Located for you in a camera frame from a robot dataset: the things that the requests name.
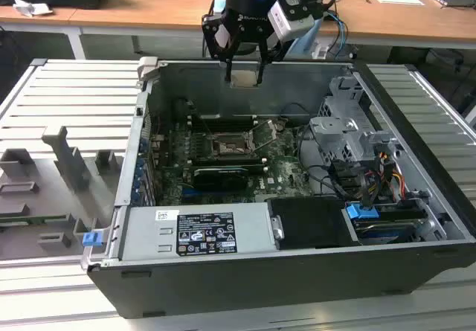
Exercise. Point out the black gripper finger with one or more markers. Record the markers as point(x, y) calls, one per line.
point(213, 44)
point(263, 48)

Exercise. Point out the square silver CPU chip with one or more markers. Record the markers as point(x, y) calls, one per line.
point(243, 79)

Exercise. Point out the silver CPU locking lever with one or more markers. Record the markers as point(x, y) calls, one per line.
point(209, 131)

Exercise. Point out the CPU socket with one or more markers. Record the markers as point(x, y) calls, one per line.
point(228, 147)

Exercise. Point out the wooden office desk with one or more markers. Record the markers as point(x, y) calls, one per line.
point(148, 11)

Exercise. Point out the silver disk bay cage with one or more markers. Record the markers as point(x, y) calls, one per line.
point(342, 137)

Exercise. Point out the green RAM stick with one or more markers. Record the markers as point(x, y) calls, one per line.
point(33, 219)
point(223, 167)

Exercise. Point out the green motherboard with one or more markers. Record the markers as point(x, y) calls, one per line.
point(286, 175)

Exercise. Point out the black graphics card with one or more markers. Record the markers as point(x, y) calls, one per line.
point(219, 180)

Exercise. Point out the crumpled white paper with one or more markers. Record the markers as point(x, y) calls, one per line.
point(29, 8)

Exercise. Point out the grey parts rack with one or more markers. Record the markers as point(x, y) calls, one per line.
point(70, 167)

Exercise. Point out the blue disk carrier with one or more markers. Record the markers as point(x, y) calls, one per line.
point(360, 212)

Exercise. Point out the silver power supply unit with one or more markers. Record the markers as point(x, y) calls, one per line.
point(148, 234)

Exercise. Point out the black hard disk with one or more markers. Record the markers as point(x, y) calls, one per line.
point(386, 224)

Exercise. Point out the blue case latch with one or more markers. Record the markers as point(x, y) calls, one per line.
point(91, 238)

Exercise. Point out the black open PC case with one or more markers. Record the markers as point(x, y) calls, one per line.
point(260, 286)

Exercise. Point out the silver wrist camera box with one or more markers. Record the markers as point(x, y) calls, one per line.
point(292, 22)

